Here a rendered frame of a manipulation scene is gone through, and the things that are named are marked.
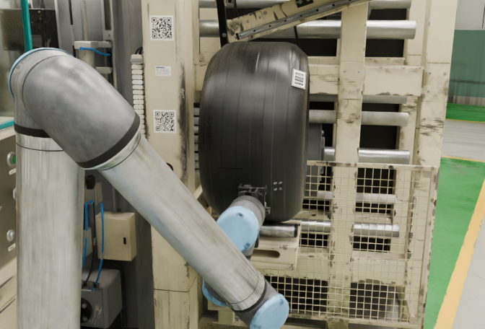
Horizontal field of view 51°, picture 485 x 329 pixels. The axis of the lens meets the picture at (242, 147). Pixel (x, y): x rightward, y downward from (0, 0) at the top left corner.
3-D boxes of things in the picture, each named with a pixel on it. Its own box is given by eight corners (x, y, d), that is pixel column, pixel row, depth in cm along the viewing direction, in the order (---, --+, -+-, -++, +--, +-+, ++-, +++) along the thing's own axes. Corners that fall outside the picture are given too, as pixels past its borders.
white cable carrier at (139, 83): (137, 198, 170) (130, 54, 159) (142, 192, 175) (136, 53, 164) (150, 198, 170) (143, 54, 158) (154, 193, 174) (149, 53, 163)
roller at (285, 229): (188, 213, 162) (190, 220, 166) (185, 226, 159) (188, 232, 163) (297, 221, 157) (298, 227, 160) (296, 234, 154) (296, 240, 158)
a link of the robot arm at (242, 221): (207, 248, 109) (219, 205, 107) (219, 232, 121) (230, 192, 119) (249, 262, 107) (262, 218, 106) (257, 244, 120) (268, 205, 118)
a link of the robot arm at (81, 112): (92, 49, 65) (304, 310, 103) (66, 39, 75) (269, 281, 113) (20, 108, 63) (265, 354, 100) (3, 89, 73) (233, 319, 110)
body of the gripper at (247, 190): (268, 184, 135) (263, 193, 123) (267, 216, 136) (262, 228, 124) (239, 182, 136) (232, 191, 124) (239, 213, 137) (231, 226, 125)
